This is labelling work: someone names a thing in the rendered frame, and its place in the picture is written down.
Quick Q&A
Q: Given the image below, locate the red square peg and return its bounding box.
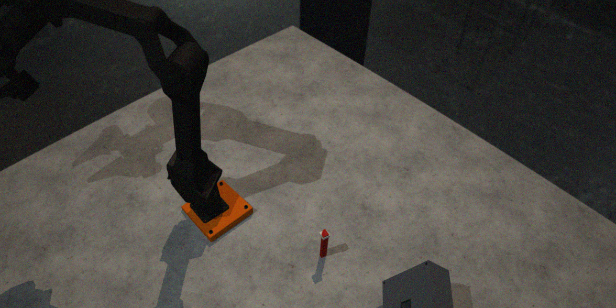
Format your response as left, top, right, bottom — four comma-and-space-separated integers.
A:
320, 229, 330, 258

